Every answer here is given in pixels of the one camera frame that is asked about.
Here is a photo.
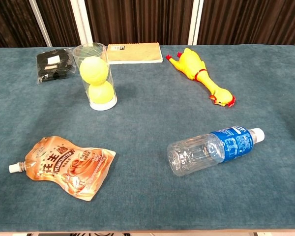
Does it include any yellow tennis ball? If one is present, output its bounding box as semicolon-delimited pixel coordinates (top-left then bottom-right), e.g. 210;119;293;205
88;80;115;104
79;56;108;86

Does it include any clear plastic tube container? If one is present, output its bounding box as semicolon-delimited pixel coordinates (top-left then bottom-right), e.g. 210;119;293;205
72;42;118;111

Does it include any teal tablecloth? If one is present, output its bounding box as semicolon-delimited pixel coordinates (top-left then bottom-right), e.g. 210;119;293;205
0;44;295;233

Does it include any yellow rubber chicken toy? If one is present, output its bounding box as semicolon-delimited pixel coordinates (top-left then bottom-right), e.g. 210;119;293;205
165;48;236;108

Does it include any clear bottle with blue label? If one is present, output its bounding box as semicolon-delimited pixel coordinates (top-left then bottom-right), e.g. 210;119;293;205
167;126;266;177

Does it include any dark brown pleated curtain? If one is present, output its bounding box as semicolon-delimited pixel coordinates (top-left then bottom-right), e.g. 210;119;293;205
0;0;295;49

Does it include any orange peanut butter pouch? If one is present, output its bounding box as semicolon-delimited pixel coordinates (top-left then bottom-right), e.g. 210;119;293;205
8;136;117;202

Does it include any black item in plastic bag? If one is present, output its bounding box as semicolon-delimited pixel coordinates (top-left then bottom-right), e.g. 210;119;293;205
36;48;77;86

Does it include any white frame post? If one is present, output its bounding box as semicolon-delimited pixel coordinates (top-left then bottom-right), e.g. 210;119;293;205
187;0;204;46
70;0;93;46
29;0;53;48

